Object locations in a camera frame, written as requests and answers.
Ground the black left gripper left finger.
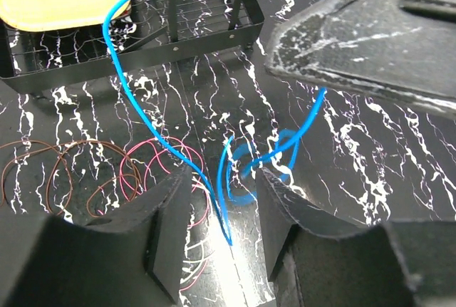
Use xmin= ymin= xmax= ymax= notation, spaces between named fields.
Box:
xmin=46 ymin=166 xmax=195 ymax=304

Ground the pink cable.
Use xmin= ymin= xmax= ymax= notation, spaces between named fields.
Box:
xmin=119 ymin=136 xmax=211 ymax=292

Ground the brown cable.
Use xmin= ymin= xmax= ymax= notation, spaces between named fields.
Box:
xmin=0 ymin=139 xmax=142 ymax=217

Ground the blue cable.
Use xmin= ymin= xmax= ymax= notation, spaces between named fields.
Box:
xmin=102 ymin=0 xmax=328 ymax=246

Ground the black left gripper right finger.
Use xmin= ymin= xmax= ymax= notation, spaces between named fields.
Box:
xmin=256 ymin=168 xmax=388 ymax=286

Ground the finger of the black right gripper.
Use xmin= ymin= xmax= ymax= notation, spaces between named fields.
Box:
xmin=265 ymin=0 xmax=455 ymax=119

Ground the black flat tray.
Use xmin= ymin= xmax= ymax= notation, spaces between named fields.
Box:
xmin=1 ymin=0 xmax=264 ymax=94

